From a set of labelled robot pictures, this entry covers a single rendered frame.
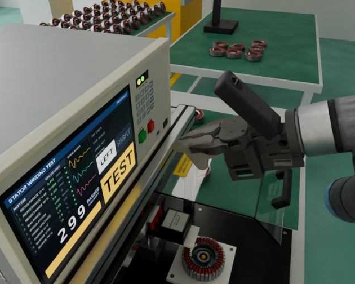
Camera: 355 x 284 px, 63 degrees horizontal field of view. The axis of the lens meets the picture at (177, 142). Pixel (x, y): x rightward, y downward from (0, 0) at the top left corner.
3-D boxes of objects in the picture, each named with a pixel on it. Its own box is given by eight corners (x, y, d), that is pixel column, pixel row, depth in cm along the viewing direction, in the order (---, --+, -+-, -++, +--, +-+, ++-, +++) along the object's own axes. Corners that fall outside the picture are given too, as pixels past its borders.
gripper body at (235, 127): (227, 182, 48) (306, 175, 42) (209, 140, 44) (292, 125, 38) (236, 155, 54) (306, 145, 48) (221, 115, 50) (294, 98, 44)
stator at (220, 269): (230, 253, 79) (231, 245, 77) (215, 290, 71) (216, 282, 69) (192, 237, 83) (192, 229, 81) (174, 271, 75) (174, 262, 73)
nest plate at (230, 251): (235, 249, 81) (236, 247, 81) (224, 301, 70) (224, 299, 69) (185, 234, 86) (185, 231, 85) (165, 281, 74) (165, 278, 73)
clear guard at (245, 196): (287, 167, 74) (293, 149, 70) (280, 246, 56) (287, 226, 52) (167, 141, 83) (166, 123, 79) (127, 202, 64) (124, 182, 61)
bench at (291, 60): (299, 79, 355) (316, 14, 310) (293, 180, 214) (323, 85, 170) (211, 67, 385) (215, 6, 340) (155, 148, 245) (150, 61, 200)
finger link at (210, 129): (183, 166, 55) (229, 160, 50) (170, 140, 52) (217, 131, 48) (188, 156, 57) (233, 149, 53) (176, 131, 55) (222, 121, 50)
